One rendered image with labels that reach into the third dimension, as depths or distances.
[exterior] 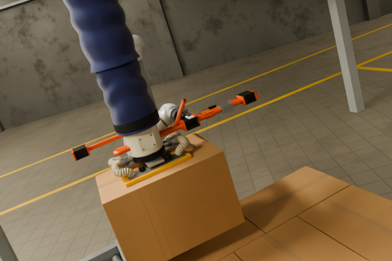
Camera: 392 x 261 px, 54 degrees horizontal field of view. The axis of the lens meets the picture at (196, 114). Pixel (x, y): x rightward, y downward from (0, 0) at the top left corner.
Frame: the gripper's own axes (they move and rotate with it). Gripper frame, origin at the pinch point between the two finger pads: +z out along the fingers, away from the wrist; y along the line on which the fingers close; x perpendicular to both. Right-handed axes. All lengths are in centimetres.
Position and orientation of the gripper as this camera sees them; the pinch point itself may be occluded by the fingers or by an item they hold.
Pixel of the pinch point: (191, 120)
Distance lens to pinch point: 197.8
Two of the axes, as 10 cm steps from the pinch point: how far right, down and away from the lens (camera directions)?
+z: 3.9, 1.4, -9.1
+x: -8.7, 3.7, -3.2
